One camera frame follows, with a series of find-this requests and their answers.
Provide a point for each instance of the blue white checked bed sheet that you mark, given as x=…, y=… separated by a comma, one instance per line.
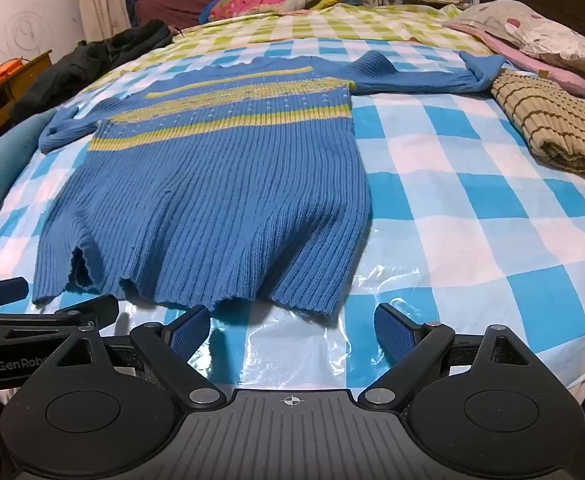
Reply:
x=472, y=210

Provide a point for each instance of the pink folded blanket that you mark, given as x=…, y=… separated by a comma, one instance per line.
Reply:
x=537, y=67

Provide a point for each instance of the orange item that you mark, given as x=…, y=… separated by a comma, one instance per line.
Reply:
x=5, y=70

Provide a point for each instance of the black clothes pile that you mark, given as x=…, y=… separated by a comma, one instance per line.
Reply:
x=87, y=65

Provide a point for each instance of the wooden desk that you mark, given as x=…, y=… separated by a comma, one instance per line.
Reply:
x=2, y=105

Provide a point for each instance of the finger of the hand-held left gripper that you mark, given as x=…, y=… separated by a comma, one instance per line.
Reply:
x=5, y=290
x=87, y=307

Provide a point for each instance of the grey pillow with red dots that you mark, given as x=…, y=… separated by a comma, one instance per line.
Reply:
x=537, y=30

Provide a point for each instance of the beige striped folded cloth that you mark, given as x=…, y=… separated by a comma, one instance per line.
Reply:
x=547, y=120

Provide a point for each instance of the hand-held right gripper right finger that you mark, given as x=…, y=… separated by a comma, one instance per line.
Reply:
x=395, y=332

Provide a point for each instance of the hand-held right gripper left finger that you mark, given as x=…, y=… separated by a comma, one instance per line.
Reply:
x=190, y=334

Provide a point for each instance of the teal cloth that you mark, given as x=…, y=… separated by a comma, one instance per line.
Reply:
x=2, y=170

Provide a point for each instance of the green white checked bed sheet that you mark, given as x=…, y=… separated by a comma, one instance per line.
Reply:
x=362, y=22

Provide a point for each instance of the pink floral quilt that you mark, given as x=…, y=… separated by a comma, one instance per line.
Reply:
x=242, y=5

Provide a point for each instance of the blue knit sweater yellow stripes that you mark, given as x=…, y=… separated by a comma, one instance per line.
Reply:
x=222, y=185

